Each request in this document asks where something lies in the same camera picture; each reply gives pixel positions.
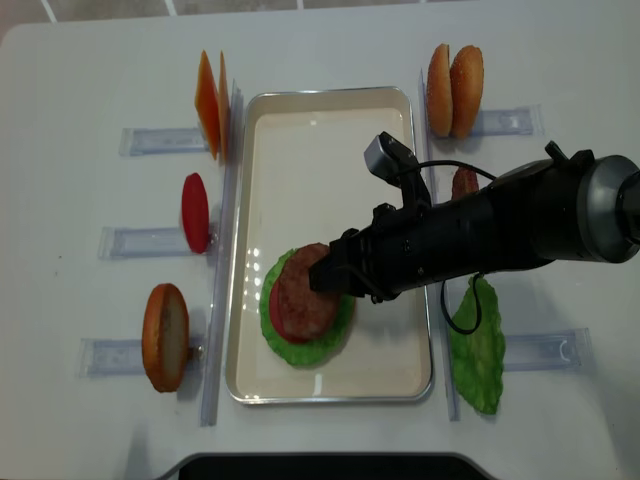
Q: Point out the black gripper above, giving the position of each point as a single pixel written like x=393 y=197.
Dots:
x=398 y=252

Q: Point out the brown meat patty front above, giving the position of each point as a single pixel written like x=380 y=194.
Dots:
x=323 y=307

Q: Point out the brown meat patty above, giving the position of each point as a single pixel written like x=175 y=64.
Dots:
x=464 y=182
x=323 y=307

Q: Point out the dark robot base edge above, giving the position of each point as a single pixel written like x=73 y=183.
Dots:
x=329 y=466

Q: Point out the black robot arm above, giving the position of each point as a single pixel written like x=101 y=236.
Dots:
x=579 y=209

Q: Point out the red tomato slice on tray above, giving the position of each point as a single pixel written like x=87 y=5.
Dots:
x=280 y=320

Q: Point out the green lettuce on tray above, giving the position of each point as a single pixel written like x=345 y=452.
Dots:
x=296 y=355

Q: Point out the red tomato slice standing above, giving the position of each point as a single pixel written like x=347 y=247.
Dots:
x=195 y=213

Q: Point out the brown meat patty rear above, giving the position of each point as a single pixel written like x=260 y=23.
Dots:
x=464 y=182

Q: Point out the green lettuce leaf standing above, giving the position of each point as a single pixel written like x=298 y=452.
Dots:
x=478 y=357

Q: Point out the orange cheese slice left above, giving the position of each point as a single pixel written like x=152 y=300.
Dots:
x=206 y=104

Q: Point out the white rectangular metal tray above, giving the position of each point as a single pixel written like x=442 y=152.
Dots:
x=304 y=180

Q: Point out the bun half standing left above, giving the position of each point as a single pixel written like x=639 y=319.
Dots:
x=165 y=338

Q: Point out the clear acrylic rack left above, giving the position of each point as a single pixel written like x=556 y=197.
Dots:
x=107 y=357

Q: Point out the clear acrylic rack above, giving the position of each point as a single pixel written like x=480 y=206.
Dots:
x=107 y=357
x=569 y=350

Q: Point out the clear acrylic rack right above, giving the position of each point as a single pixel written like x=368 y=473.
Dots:
x=569 y=350

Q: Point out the sesame bun top half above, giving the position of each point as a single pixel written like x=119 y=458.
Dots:
x=467 y=81

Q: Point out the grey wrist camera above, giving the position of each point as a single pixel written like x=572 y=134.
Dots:
x=389 y=159

